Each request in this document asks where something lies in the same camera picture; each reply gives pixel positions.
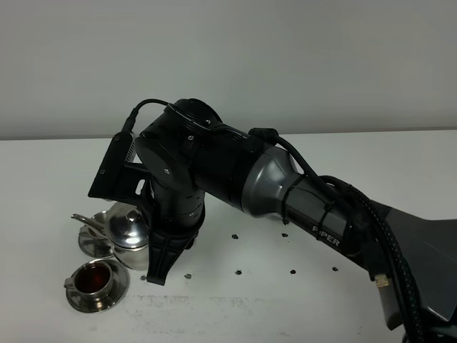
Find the near stainless steel teacup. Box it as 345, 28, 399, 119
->
64, 261, 113, 297

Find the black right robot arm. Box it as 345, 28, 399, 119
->
89, 99, 456, 342

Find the far stainless steel teacup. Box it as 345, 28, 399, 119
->
74, 214, 107, 239

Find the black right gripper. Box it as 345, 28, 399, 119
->
89, 131, 205, 285

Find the stainless steel teapot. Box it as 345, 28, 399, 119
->
70, 200, 151, 271

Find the stainless steel teacup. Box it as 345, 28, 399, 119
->
64, 261, 113, 297
74, 214, 107, 239

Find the black right camera cable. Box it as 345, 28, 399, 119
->
121, 99, 172, 134

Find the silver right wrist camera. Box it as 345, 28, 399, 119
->
124, 136, 136, 163

